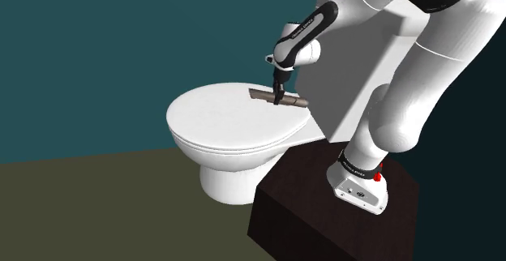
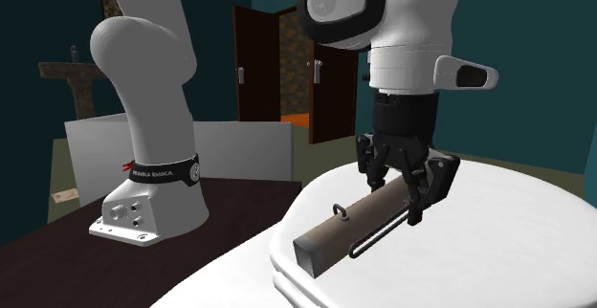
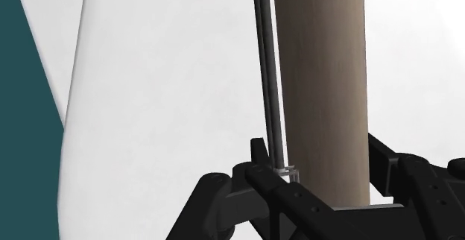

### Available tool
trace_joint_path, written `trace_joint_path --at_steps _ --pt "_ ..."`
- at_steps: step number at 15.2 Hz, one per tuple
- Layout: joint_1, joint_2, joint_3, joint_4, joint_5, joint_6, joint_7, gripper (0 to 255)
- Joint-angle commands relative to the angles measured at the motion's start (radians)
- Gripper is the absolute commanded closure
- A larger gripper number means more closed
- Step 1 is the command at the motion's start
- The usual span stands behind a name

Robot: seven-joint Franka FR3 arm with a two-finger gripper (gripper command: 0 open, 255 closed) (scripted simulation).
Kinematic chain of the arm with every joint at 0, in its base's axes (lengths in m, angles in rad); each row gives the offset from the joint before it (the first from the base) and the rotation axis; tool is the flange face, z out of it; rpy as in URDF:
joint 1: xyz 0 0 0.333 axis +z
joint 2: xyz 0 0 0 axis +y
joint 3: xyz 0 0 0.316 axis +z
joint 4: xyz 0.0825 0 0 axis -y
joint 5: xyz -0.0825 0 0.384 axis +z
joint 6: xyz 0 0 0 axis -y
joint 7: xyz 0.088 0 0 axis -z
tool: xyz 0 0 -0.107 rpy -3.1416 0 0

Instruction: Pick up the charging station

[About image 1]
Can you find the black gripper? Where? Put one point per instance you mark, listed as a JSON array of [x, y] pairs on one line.
[[282, 76]]

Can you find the brown bar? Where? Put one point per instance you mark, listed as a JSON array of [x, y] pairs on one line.
[[294, 101]]

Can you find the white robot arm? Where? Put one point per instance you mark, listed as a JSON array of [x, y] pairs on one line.
[[411, 94]]

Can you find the white toilet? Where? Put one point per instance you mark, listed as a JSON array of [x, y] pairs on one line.
[[237, 122]]

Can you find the dark robot stand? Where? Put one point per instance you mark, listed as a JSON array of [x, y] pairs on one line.
[[316, 212]]

